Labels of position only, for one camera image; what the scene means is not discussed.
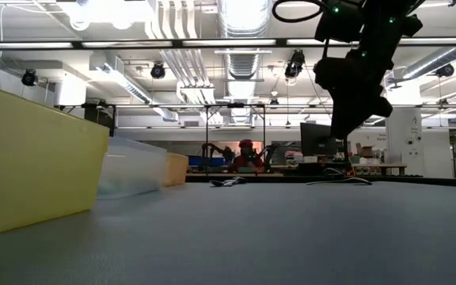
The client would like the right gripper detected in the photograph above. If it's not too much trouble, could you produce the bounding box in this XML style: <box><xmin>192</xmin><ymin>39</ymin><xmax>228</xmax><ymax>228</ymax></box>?
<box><xmin>330</xmin><ymin>47</ymin><xmax>395</xmax><ymax>140</ymax></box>

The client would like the white-handled spoon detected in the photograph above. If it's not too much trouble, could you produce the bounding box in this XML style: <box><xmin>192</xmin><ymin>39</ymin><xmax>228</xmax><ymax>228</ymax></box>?
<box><xmin>210</xmin><ymin>176</ymin><xmax>249</xmax><ymax>188</ymax></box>

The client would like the black computer monitor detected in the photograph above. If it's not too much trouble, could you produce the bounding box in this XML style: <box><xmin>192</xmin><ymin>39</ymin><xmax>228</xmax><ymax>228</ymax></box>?
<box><xmin>299</xmin><ymin>122</ymin><xmax>338</xmax><ymax>158</ymax></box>

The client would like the cardboard box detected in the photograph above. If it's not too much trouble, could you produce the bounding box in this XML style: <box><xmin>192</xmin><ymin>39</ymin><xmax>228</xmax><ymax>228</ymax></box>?
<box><xmin>355</xmin><ymin>142</ymin><xmax>375</xmax><ymax>158</ymax></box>

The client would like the wooden desk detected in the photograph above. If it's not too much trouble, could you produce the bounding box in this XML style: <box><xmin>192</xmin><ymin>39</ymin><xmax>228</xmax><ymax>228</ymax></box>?
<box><xmin>283</xmin><ymin>161</ymin><xmax>408</xmax><ymax>177</ymax></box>

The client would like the black ceiling spotlight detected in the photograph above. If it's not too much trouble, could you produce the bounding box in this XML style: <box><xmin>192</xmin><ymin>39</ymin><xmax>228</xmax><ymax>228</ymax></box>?
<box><xmin>284</xmin><ymin>49</ymin><xmax>306</xmax><ymax>79</ymax></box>
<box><xmin>150</xmin><ymin>62</ymin><xmax>167</xmax><ymax>80</ymax></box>
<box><xmin>435</xmin><ymin>63</ymin><xmax>456</xmax><ymax>78</ymax></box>
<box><xmin>21</xmin><ymin>69</ymin><xmax>39</xmax><ymax>87</ymax></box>

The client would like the person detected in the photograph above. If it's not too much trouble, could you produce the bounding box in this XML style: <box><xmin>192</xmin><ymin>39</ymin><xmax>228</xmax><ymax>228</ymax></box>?
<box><xmin>227</xmin><ymin>139</ymin><xmax>265</xmax><ymax>174</ymax></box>

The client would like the blue-grey table mat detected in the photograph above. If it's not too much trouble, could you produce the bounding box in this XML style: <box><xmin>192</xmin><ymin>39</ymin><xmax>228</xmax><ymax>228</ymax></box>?
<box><xmin>0</xmin><ymin>180</ymin><xmax>456</xmax><ymax>285</ymax></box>

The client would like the orange plastic bin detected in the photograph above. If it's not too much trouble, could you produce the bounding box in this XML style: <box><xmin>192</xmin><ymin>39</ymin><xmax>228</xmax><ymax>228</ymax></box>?
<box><xmin>161</xmin><ymin>152</ymin><xmax>190</xmax><ymax>188</ymax></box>

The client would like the clear plastic bin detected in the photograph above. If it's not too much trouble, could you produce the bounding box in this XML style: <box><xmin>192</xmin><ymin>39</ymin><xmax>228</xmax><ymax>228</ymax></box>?
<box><xmin>95</xmin><ymin>136</ymin><xmax>169</xmax><ymax>200</ymax></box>

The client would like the overhead light bar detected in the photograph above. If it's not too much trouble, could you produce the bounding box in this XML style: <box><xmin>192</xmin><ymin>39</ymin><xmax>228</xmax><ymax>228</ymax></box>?
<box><xmin>0</xmin><ymin>37</ymin><xmax>456</xmax><ymax>51</ymax></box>

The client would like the dark cabinet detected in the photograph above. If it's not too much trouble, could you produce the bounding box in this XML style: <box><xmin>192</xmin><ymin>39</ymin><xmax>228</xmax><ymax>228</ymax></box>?
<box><xmin>84</xmin><ymin>106</ymin><xmax>117</xmax><ymax>138</ymax></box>

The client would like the white ceiling unit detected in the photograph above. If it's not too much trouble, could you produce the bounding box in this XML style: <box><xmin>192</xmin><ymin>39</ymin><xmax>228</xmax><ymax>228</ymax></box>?
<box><xmin>53</xmin><ymin>81</ymin><xmax>88</xmax><ymax>108</ymax></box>

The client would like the yellow plastic bin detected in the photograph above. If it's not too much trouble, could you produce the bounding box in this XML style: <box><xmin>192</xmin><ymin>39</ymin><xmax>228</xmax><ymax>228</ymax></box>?
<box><xmin>0</xmin><ymin>81</ymin><xmax>110</xmax><ymax>240</ymax></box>

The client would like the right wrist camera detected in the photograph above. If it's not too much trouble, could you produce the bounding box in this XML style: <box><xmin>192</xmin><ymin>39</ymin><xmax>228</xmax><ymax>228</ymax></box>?
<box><xmin>313</xmin><ymin>56</ymin><xmax>358</xmax><ymax>91</ymax></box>

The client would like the white cable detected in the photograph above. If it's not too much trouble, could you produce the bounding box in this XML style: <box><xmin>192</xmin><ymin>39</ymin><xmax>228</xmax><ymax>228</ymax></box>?
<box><xmin>306</xmin><ymin>177</ymin><xmax>373</xmax><ymax>186</ymax></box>

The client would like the black table frame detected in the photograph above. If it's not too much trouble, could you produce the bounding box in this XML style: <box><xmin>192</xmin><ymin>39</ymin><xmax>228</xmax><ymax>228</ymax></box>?
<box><xmin>184</xmin><ymin>173</ymin><xmax>456</xmax><ymax>188</ymax></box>

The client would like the silver ceiling duct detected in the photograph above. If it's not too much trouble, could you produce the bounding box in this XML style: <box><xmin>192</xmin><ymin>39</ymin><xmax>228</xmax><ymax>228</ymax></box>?
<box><xmin>216</xmin><ymin>0</ymin><xmax>272</xmax><ymax>126</ymax></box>

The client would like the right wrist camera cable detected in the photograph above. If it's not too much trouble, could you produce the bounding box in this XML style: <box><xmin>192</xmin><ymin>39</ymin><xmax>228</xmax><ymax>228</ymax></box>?
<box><xmin>271</xmin><ymin>0</ymin><xmax>331</xmax><ymax>60</ymax></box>

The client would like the distant black workstation frame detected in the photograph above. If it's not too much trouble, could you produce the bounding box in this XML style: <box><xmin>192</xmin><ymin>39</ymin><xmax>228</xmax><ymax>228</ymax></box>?
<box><xmin>53</xmin><ymin>101</ymin><xmax>456</xmax><ymax>177</ymax></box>

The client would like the white rectangular air duct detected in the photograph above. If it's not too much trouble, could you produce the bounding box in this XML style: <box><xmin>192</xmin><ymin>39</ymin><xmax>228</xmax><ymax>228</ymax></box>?
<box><xmin>89</xmin><ymin>51</ymin><xmax>180</xmax><ymax>122</ymax></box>

